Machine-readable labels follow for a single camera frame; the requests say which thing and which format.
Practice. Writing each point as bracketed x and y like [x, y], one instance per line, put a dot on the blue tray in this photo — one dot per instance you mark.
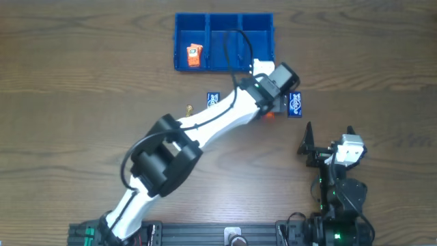
[215, 44]

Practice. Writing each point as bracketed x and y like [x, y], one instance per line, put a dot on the orange candy box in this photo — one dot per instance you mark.
[193, 59]
[269, 115]
[200, 51]

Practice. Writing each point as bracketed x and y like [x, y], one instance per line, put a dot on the gold candy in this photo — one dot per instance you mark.
[188, 110]

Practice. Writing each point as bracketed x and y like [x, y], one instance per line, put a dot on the mounting rail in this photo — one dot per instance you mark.
[198, 234]

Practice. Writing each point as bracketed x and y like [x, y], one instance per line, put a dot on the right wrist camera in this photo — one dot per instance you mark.
[346, 148]

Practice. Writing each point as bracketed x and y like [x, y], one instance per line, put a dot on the blue candy pack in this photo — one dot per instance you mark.
[295, 104]
[212, 99]

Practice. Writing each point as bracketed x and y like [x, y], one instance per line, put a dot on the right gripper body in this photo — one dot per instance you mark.
[317, 155]

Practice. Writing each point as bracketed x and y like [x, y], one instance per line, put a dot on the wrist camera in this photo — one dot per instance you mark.
[346, 148]
[283, 77]

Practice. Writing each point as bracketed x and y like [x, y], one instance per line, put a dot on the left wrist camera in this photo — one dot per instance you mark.
[283, 77]

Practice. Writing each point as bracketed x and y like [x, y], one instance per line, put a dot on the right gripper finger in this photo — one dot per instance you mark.
[308, 143]
[351, 130]

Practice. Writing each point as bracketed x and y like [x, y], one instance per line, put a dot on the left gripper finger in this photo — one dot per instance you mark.
[280, 104]

